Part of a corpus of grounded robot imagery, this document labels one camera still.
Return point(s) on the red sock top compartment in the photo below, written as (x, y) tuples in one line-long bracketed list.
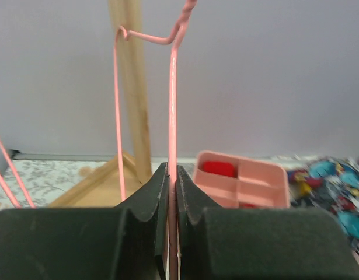
[(219, 168)]

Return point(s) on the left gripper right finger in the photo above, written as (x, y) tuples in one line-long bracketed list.
[(232, 243)]

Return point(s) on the wooden clothes rack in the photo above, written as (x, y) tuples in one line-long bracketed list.
[(101, 188)]

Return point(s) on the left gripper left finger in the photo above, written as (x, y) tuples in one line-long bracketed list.
[(126, 241)]

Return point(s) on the colourful comic print shorts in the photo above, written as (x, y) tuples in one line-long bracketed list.
[(333, 185)]

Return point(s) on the pink divided organizer box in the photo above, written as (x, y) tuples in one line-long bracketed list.
[(257, 184)]

